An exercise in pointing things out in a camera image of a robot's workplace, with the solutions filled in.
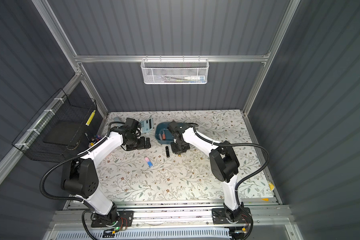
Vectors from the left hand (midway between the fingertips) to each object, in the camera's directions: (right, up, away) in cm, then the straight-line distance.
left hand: (145, 147), depth 89 cm
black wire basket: (-40, +10, -12) cm, 43 cm away
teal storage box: (+7, +11, +19) cm, 23 cm away
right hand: (+20, -3, +1) cm, 21 cm away
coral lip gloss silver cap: (+9, +5, +16) cm, 19 cm away
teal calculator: (-3, +13, +17) cm, 21 cm away
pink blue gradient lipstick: (+3, -12, +3) cm, 12 cm away
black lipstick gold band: (+13, -5, +8) cm, 16 cm away
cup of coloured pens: (-30, +5, 0) cm, 30 cm away
